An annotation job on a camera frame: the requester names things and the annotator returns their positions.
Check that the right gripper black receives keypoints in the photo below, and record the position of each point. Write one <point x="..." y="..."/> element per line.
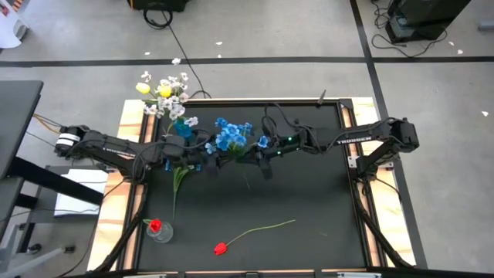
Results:
<point x="281" y="146"/>

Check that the white board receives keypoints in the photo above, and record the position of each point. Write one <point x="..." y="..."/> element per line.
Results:
<point x="9" y="31"/>

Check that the white artificial flower bunch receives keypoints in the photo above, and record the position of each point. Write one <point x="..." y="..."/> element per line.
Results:
<point x="165" y="82"/>
<point x="175" y="112"/>

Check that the small black post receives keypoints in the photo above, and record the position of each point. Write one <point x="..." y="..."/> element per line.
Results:
<point x="322" y="96"/>

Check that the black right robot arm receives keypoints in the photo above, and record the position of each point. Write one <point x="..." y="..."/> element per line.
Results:
<point x="355" y="139"/>

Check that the white paper stack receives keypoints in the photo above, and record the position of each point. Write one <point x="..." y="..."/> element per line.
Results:
<point x="81" y="193"/>

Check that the yellow artificial tulip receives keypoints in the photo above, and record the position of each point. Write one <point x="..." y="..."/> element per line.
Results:
<point x="143" y="88"/>
<point x="165" y="91"/>

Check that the black desk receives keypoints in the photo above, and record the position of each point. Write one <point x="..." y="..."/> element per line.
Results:
<point x="19" y="116"/>

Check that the black equipment box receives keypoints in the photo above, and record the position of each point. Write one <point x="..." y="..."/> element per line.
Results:
<point x="158" y="4"/>

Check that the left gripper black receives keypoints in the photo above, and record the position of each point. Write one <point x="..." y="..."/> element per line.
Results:
<point x="175" y="148"/>

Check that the gray metal leg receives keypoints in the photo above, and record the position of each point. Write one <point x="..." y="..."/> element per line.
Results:
<point x="23" y="266"/>

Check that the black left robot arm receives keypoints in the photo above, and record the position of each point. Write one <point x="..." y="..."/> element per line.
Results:
<point x="116" y="148"/>

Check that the fallen white blossom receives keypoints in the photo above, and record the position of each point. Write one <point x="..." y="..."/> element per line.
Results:
<point x="176" y="61"/>

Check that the small gray object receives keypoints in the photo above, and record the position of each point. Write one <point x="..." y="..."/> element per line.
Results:
<point x="486" y="26"/>

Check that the red artificial tulip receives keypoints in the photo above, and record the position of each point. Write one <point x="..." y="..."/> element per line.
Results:
<point x="220" y="249"/>
<point x="155" y="225"/>

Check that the light wooden side board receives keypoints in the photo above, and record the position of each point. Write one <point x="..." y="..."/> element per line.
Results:
<point x="131" y="116"/>
<point x="390" y="216"/>

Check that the clear glass vase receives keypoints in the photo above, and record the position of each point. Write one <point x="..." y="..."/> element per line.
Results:
<point x="166" y="233"/>

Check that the white metal bracket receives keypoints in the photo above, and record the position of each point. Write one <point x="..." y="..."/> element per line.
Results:
<point x="359" y="275"/>

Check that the blue glass vase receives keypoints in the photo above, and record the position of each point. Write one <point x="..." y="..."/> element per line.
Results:
<point x="183" y="129"/>

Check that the small black floor item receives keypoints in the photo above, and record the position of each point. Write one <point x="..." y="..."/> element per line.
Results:
<point x="69" y="249"/>

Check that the black computer tower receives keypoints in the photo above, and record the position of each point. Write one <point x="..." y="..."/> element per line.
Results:
<point x="424" y="15"/>

